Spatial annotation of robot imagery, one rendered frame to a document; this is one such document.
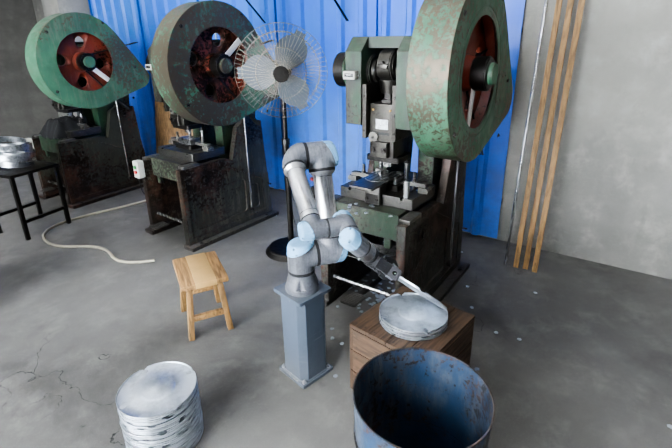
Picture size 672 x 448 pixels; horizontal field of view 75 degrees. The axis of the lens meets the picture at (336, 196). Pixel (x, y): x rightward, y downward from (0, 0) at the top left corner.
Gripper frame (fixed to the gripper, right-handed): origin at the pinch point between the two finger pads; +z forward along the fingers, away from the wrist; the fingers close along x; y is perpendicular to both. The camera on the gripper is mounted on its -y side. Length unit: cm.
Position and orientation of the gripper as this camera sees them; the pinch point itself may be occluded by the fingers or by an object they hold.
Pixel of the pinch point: (397, 276)
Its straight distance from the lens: 183.2
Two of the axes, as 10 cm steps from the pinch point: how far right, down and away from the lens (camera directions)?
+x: -5.5, 8.2, -1.7
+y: -6.1, -2.6, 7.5
